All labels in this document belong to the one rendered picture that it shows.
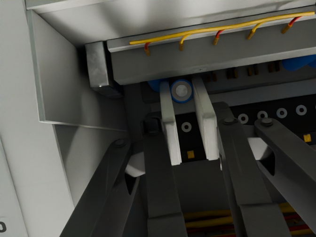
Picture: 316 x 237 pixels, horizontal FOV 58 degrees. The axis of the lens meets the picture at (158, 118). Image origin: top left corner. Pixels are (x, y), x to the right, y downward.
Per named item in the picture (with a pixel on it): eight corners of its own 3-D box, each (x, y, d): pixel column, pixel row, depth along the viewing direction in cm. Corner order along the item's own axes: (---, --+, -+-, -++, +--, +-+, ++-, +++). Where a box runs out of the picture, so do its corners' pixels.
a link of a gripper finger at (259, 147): (222, 142, 14) (282, 135, 14) (208, 102, 19) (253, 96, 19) (224, 166, 15) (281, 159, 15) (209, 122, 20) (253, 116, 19)
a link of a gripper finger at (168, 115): (182, 165, 17) (169, 166, 17) (173, 114, 23) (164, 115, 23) (175, 121, 16) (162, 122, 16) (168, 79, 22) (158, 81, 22)
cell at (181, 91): (181, 80, 28) (183, 73, 21) (193, 95, 28) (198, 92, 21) (166, 92, 28) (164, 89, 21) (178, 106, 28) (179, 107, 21)
